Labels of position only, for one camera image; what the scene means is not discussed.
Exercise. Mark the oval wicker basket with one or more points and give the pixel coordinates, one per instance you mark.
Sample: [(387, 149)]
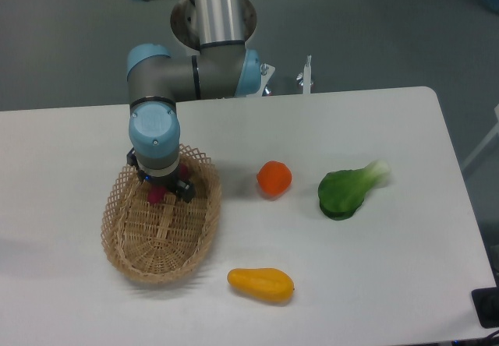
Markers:
[(163, 242)]

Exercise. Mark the orange tangerine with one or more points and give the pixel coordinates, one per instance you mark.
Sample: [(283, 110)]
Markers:
[(274, 178)]

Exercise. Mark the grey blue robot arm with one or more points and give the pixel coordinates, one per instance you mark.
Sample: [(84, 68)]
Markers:
[(224, 67)]

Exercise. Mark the white frame right edge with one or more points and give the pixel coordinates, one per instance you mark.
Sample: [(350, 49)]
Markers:
[(482, 148)]

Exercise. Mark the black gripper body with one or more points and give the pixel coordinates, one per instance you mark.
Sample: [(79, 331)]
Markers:
[(167, 177)]

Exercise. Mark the purple sweet potato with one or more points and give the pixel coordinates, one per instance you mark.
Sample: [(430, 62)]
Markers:
[(157, 192)]

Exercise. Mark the yellow papaya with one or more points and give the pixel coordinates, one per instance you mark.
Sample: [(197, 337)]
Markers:
[(265, 284)]

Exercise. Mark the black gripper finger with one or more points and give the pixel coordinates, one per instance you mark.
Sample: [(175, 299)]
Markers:
[(185, 190)]

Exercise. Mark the green bok choy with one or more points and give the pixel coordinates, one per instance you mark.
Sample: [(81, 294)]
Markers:
[(342, 193)]

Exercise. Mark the black device at table edge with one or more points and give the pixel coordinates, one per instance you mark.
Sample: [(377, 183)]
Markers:
[(485, 301)]

